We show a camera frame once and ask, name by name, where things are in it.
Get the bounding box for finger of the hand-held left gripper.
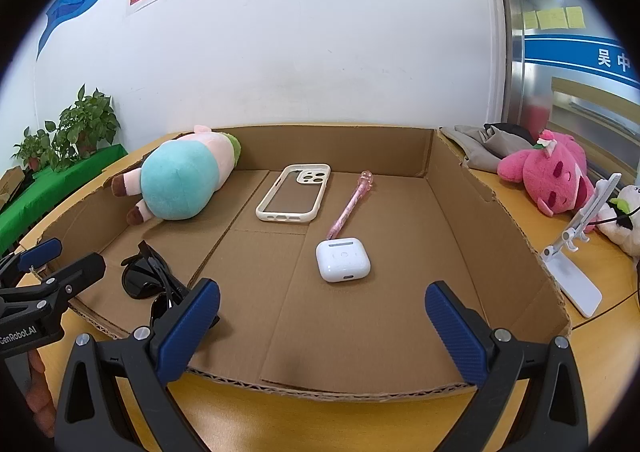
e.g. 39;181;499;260
15;252;107;320
0;238;63;289

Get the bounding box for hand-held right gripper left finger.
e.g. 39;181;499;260
54;277;222;452

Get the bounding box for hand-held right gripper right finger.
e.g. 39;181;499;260
425;280;590;452

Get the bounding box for black sunglasses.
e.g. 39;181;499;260
121;241;221;333

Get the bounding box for shallow cardboard box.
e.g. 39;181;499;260
15;126;572;403

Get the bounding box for white earbuds case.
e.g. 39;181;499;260
315;237;371;284

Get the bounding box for teal and pink plush toy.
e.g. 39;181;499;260
111;124;242;225

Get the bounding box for pink pen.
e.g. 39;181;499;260
326;171;377;241

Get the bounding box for cream phone case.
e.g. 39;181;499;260
255;163;331;223

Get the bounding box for person's left hand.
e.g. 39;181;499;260
25;349;57;439

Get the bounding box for green tablecloth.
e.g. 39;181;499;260
0;144;128;253

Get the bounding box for small brown cardboard box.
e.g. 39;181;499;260
0;167;26;213

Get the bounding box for small potted plant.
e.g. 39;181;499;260
12;121;61;174

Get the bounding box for white phone stand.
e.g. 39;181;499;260
540;173;623;318

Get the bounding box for large potted plant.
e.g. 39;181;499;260
52;84;121;168

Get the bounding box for grey cloth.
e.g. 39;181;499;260
440;124;507;174

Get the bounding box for white plush toy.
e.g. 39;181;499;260
597;184;640;258

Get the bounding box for black cloth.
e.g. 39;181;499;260
484;122;537;149

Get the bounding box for blue door sign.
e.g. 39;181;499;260
524;34;640;89

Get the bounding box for black cable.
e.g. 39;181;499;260
570;272;640;333

